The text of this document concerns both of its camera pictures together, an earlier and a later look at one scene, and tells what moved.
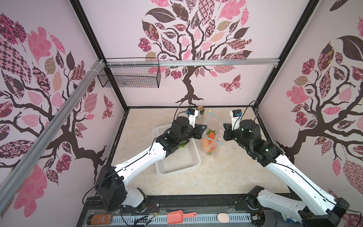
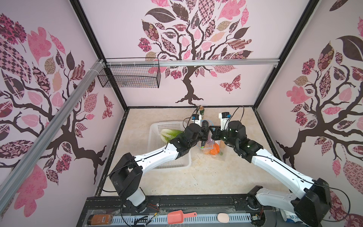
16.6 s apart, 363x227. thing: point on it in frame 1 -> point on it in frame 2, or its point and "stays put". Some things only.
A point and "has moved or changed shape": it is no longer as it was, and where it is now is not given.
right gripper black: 228,127 -> 215,133
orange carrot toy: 211,135 has moved or changed shape
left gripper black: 199,131 -> 204,133
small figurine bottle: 202,109 stays put
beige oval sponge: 223,217 stays put
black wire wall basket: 132,73 stays put
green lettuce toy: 183,144 has moved or changed shape
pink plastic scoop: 177,217 stays put
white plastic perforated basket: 183,159 has moved or changed shape
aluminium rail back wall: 193,62 stays put
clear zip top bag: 212,136 has moved or changed shape
